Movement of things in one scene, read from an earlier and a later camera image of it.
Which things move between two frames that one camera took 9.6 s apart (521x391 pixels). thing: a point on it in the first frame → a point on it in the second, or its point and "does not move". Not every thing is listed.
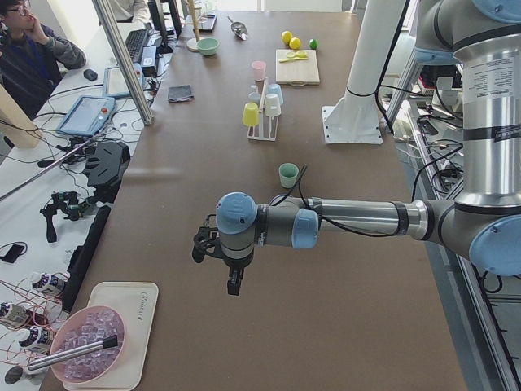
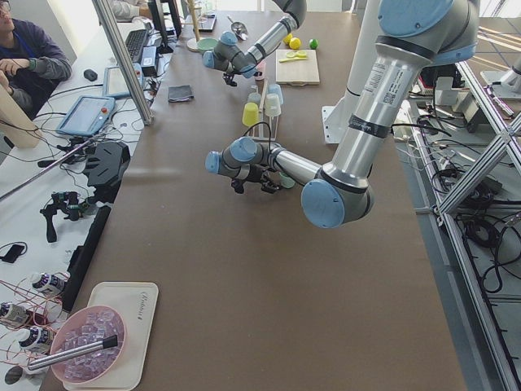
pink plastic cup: x=259 y=68 does not move
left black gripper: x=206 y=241 → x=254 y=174
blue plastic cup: x=275 y=88 does not move
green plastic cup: x=288 y=173 does not move
